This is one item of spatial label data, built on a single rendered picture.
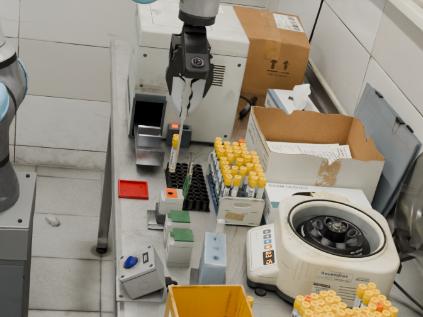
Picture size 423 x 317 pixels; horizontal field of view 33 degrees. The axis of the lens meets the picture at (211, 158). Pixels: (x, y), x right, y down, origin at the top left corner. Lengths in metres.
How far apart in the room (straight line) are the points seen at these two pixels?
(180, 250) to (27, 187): 0.34
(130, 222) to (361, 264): 0.50
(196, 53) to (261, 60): 0.93
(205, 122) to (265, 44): 0.44
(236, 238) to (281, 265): 0.20
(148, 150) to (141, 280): 0.48
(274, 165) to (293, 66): 0.68
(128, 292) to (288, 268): 0.30
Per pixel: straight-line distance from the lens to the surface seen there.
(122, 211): 1.60
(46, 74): 3.26
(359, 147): 1.87
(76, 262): 2.87
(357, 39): 2.15
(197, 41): 1.36
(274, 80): 2.28
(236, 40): 1.81
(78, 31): 3.18
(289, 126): 1.88
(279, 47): 2.24
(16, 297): 1.50
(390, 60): 1.92
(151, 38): 1.79
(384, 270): 1.40
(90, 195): 3.26
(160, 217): 1.54
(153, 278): 1.33
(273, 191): 1.63
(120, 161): 1.78
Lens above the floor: 1.76
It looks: 28 degrees down
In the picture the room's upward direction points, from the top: 11 degrees clockwise
